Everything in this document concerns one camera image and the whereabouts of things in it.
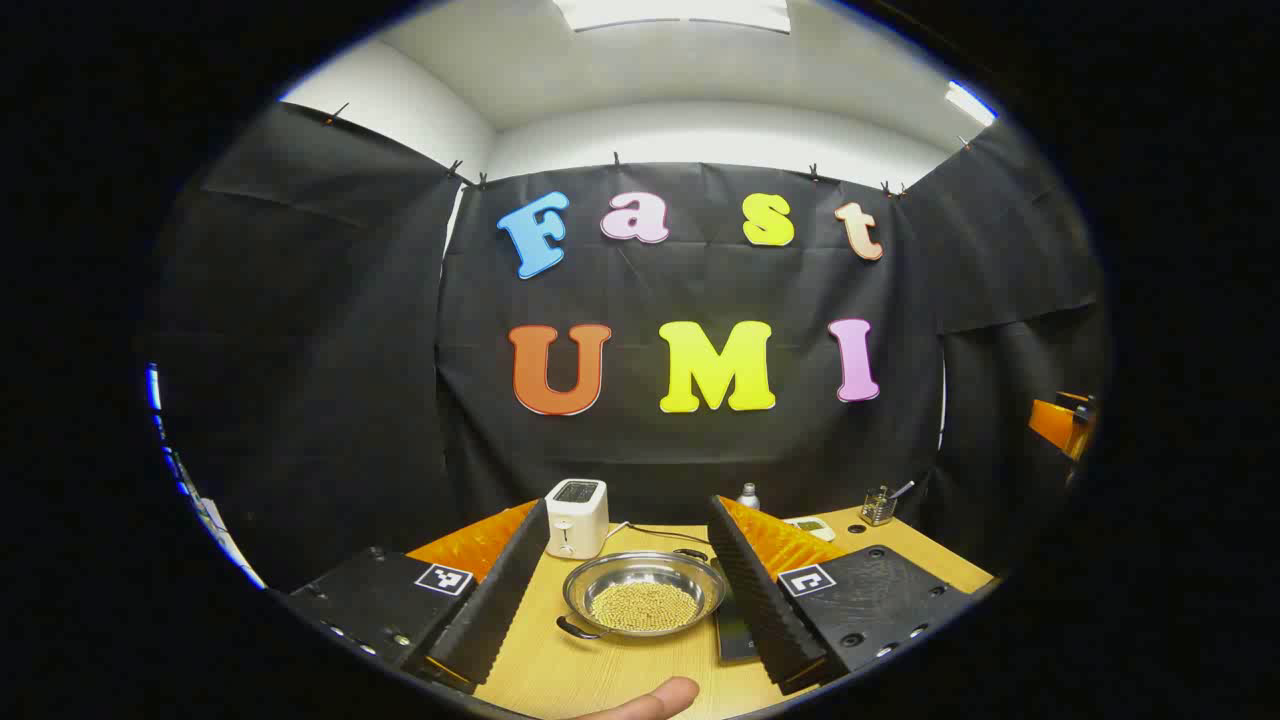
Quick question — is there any toaster power cable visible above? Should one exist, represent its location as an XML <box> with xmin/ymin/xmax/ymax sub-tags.
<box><xmin>607</xmin><ymin>520</ymin><xmax>713</xmax><ymax>547</ymax></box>

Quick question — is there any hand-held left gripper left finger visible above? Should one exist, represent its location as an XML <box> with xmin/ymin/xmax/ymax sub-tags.
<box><xmin>283</xmin><ymin>498</ymin><xmax>551</xmax><ymax>696</ymax></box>

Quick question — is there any pile of yellow soybeans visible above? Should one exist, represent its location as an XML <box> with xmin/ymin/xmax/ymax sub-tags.
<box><xmin>590</xmin><ymin>583</ymin><xmax>701</xmax><ymax>633</ymax></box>

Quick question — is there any black backdrop cloth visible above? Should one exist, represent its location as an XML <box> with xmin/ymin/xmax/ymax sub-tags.
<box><xmin>140</xmin><ymin>100</ymin><xmax>1111</xmax><ymax>591</ymax></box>

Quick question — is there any stainless steel pot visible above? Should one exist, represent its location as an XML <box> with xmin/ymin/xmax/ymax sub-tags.
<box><xmin>556</xmin><ymin>550</ymin><xmax>728</xmax><ymax>641</ymax></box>

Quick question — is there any row of black cloth clips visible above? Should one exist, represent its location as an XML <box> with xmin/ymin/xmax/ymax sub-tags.
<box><xmin>322</xmin><ymin>100</ymin><xmax>976</xmax><ymax>196</ymax></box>

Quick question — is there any large ceiling light panel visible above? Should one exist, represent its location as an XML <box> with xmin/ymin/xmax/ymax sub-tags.
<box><xmin>553</xmin><ymin>0</ymin><xmax>791</xmax><ymax>34</ymax></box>

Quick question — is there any small ceiling light panel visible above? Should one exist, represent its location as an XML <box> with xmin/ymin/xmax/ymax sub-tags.
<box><xmin>945</xmin><ymin>80</ymin><xmax>999</xmax><ymax>127</ymax></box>

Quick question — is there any black induction cooktop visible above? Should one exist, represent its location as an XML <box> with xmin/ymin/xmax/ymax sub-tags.
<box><xmin>712</xmin><ymin>588</ymin><xmax>767</xmax><ymax>664</ymax></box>

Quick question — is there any white toaster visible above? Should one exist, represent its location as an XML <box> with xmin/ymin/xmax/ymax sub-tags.
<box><xmin>545</xmin><ymin>479</ymin><xmax>610</xmax><ymax>560</ymax></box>

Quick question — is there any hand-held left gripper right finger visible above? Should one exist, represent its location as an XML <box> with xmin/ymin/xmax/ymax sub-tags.
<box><xmin>706</xmin><ymin>494</ymin><xmax>976</xmax><ymax>697</ymax></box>

